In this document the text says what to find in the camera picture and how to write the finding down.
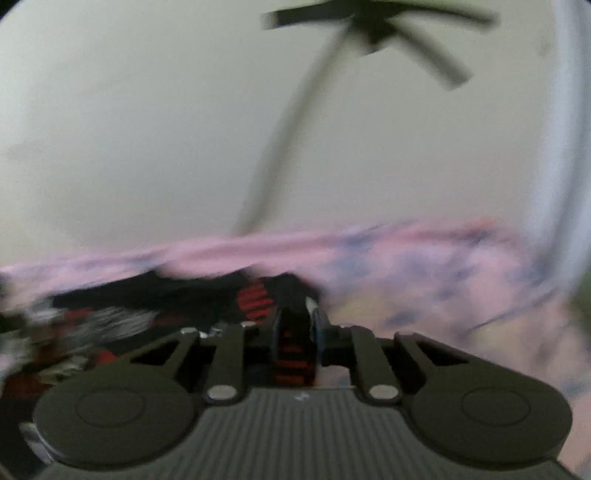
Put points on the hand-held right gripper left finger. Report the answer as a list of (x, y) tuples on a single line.
[(276, 332)]

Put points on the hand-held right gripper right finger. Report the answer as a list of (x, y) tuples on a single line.
[(317, 330)]

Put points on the black sweater red white print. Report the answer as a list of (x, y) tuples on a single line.
[(184, 295)]

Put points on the pink floral bedsheet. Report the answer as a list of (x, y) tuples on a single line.
[(415, 277)]

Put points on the white window frame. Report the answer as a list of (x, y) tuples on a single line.
[(549, 138)]

